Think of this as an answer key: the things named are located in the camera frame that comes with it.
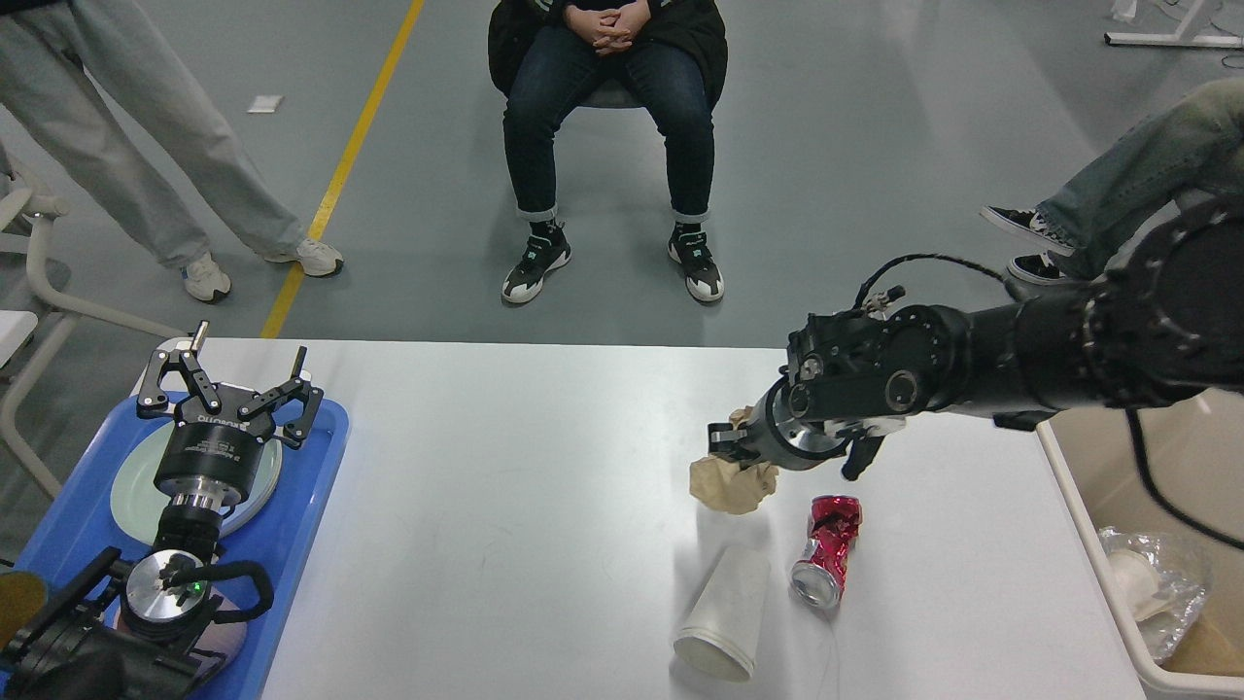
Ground beige plastic bin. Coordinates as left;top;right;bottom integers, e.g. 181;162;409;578
1037;390;1243;699

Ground blue plastic tray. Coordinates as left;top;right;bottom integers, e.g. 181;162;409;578
17;398;348;699

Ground chair under middle person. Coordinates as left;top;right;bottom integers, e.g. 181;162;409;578
578;83;641;109

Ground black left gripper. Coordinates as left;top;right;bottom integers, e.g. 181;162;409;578
136;321;325;509

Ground white desk leg far right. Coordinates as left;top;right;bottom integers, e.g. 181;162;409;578
1103;1;1243;52

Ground large brown paper bag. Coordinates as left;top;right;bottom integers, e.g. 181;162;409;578
1159;609;1243;678

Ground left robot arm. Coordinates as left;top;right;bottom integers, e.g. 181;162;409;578
2;322;323;699

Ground brown paper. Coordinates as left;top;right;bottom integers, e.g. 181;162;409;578
689;455;780;515

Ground standing person grey trousers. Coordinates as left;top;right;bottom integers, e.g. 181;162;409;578
0;0;347;305

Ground white paper cup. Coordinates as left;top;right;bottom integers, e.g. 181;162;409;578
673;545;773;683

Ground seated person dark jeans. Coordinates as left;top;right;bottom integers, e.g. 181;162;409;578
486;1;729;306

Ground aluminium foil tray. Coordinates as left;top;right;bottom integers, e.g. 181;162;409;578
1097;527;1213;665

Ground green plate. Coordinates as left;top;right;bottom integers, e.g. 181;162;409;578
109;421;284;545

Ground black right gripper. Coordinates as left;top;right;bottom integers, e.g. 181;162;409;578
707;305;970;482

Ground white paper scrap on floor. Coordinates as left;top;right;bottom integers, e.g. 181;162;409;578
246;94;284;114

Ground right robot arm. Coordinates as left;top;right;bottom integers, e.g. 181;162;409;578
708;196;1243;481

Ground seated person on right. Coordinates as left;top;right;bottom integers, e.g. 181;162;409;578
982;77;1243;285

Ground paper cup in foil tray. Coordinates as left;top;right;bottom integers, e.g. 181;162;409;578
1107;550;1171;623

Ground crushed red can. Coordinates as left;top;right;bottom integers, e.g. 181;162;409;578
790;495;862;610

